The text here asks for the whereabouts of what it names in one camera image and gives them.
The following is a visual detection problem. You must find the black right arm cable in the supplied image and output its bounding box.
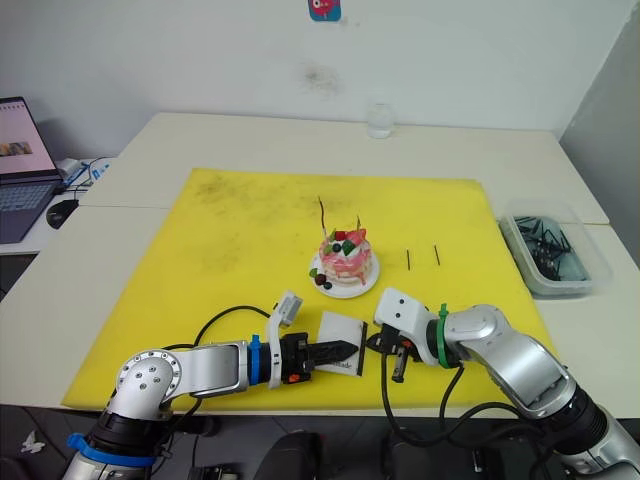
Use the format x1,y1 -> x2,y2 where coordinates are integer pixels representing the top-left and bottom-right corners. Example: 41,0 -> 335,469
438,363 -> 470,421

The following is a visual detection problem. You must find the white paper scrap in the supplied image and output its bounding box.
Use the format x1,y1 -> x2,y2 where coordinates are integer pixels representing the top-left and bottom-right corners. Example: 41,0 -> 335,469
20,430 -> 47,456

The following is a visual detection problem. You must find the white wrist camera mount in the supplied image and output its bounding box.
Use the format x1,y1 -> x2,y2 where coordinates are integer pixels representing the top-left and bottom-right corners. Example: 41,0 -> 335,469
264,289 -> 305,390
373,287 -> 433,365

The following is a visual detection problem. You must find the clear plastic container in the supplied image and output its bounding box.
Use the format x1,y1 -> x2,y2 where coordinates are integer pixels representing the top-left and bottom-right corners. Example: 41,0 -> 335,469
499,198 -> 614,298

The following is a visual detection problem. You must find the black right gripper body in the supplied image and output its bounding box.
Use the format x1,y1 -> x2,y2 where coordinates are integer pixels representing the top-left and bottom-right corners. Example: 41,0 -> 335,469
377,323 -> 420,369

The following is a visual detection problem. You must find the white round plate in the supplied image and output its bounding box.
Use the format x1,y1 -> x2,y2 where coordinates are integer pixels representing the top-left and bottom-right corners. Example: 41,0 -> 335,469
309,249 -> 382,300

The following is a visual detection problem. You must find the yellow foam mat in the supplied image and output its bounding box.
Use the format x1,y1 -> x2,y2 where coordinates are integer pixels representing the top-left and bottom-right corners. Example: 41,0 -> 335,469
60,167 -> 559,414

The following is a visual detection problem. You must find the black computer mouse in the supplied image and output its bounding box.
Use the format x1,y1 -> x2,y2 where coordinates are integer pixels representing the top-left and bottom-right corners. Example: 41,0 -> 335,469
45,198 -> 81,231

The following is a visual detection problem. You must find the blue left wrist zip tie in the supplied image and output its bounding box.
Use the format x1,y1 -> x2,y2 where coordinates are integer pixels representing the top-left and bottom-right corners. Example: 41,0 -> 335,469
247,334 -> 264,387

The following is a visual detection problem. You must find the open grey laptop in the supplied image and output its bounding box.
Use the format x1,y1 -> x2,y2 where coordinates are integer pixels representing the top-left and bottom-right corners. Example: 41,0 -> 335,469
0,96 -> 67,245

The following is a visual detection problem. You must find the white matchbox with black striker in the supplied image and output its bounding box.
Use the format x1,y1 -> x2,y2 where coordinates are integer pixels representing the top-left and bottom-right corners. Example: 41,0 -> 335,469
316,310 -> 369,377

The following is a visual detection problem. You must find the pink fruit-topped cake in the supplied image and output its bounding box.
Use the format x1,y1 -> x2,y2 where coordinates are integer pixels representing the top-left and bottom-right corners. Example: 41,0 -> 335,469
319,227 -> 377,290

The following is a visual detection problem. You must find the clear glass of water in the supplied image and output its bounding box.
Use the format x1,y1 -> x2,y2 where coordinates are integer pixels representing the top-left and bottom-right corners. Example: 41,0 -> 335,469
366,96 -> 397,141

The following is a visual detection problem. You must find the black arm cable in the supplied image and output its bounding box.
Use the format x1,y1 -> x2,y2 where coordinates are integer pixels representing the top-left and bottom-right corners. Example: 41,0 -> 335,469
438,363 -> 470,421
160,304 -> 274,451

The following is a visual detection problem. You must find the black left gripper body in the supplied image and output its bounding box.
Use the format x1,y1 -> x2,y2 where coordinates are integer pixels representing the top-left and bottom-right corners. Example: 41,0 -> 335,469
279,331 -> 316,386

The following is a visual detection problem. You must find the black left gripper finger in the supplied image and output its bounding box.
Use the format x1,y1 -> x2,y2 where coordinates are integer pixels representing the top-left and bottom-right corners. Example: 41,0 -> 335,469
308,339 -> 359,358
307,355 -> 351,374

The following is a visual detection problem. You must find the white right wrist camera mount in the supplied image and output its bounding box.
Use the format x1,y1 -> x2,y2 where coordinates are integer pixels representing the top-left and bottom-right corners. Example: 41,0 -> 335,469
373,287 -> 433,365

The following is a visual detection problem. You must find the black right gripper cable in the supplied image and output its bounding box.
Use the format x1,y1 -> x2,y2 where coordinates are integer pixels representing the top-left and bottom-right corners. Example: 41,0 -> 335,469
380,349 -> 551,451

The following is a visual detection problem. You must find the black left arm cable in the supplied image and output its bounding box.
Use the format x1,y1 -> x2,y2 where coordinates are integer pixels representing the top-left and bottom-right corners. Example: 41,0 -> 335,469
160,304 -> 274,451

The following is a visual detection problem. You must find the green right wrist zip tie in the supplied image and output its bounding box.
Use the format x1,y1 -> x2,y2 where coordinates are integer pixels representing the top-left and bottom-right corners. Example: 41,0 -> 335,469
432,302 -> 452,370

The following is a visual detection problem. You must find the blue and pink wall sticker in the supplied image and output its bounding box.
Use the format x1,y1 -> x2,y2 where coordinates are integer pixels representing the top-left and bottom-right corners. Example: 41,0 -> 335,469
307,0 -> 344,23

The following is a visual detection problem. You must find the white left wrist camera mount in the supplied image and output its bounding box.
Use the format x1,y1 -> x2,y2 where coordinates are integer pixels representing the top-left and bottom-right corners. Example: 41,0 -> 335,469
264,289 -> 305,390

